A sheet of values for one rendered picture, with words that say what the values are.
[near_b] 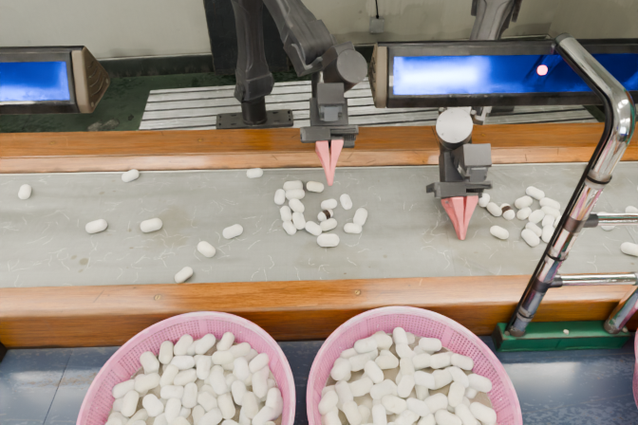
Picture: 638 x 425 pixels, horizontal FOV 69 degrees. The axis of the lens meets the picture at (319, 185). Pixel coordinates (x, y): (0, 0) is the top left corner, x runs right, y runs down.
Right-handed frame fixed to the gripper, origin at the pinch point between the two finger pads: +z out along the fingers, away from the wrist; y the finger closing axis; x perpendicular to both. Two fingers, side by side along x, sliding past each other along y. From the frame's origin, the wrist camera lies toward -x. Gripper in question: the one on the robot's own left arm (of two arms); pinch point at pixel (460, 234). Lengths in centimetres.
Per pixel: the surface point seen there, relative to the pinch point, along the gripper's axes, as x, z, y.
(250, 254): -1.4, 2.3, -36.9
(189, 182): 11, -12, -51
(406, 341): -12.4, 15.2, -12.8
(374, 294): -10.0, 8.6, -16.9
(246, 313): -11.1, 10.6, -36.2
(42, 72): -28, -21, -58
